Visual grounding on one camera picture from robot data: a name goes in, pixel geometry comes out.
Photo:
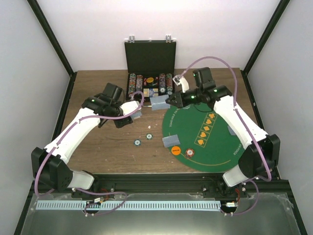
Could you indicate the chip row far right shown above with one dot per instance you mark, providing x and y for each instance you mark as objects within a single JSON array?
[{"x": 169, "y": 84}]

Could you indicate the light blue slotted strip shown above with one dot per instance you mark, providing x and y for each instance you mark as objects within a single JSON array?
[{"x": 130, "y": 205}]

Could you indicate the black poker chip case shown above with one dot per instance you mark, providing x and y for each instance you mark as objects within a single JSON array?
[{"x": 150, "y": 58}]

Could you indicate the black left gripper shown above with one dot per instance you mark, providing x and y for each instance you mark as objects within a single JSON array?
[{"x": 120, "y": 124}]

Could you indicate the yellow dealer chip in case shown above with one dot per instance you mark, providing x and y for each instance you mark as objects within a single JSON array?
[{"x": 150, "y": 80}]

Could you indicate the red poker chip stack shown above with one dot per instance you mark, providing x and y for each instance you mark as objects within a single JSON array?
[{"x": 189, "y": 153}]

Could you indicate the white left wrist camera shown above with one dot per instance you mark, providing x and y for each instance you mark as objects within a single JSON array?
[{"x": 130, "y": 107}]

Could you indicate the chip row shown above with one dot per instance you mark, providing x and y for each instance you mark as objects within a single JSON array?
[
  {"x": 139, "y": 84},
  {"x": 162, "y": 83},
  {"x": 169, "y": 84},
  {"x": 131, "y": 84}
]

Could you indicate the blue poker chip stack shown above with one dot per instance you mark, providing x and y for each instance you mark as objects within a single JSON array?
[{"x": 137, "y": 142}]

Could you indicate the boxed card decks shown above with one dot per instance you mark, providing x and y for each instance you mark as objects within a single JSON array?
[{"x": 150, "y": 92}]

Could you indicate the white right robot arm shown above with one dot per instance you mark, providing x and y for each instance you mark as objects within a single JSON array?
[{"x": 261, "y": 150}]

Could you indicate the round green poker mat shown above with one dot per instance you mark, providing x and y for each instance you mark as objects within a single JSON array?
[{"x": 200, "y": 128}]

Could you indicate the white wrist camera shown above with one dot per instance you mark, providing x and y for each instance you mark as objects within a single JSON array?
[
  {"x": 180, "y": 80},
  {"x": 130, "y": 107}
]

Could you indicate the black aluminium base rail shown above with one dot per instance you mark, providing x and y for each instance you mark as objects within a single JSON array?
[{"x": 209, "y": 185}]

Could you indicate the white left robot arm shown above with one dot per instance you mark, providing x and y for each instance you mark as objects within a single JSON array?
[{"x": 49, "y": 164}]

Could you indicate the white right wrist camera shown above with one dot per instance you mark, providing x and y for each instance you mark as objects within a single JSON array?
[{"x": 180, "y": 80}]

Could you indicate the grey playing card deck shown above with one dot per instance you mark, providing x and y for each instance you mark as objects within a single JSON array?
[{"x": 136, "y": 115}]

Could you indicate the orange big blind button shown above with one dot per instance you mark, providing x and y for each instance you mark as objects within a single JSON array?
[{"x": 176, "y": 150}]

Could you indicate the chip row far left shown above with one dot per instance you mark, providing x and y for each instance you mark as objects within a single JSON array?
[{"x": 131, "y": 84}]

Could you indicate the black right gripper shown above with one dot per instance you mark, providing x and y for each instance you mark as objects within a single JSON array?
[{"x": 180, "y": 102}]

